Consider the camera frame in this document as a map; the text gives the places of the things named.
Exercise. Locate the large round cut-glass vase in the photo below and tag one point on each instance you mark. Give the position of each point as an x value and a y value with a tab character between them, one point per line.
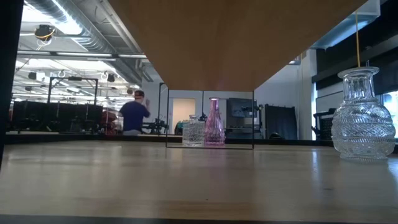
362	124

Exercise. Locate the pink tall bottle vase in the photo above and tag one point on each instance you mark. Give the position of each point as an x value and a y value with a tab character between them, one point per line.
214	130

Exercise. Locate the black monitor cabinet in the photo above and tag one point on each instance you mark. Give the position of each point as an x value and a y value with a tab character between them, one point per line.
241	107

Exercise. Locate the silver ventilation duct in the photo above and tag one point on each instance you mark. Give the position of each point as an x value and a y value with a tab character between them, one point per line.
93	43

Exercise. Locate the small black robot arm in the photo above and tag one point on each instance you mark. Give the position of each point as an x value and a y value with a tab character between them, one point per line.
155	127

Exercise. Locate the square cut-glass vase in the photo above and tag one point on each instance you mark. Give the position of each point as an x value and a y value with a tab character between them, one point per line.
193	133

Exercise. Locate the long strip light rail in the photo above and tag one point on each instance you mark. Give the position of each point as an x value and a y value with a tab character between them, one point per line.
77	55

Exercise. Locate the black curtain panel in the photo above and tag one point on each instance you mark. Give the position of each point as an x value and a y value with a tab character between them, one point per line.
281	121

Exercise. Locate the person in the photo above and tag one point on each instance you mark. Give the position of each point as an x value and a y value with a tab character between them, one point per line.
133	115

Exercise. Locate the beige door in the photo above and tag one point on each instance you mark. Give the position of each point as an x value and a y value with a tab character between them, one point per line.
183	109

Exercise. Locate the red machine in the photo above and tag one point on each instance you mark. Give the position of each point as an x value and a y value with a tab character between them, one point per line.
109	121

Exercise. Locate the black dome object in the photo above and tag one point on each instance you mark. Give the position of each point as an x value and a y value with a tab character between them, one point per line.
275	136

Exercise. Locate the black gantry frame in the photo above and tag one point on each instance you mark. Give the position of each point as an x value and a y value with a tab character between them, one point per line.
49	93

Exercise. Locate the black workstation row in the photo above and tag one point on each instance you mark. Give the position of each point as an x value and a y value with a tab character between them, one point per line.
46	116

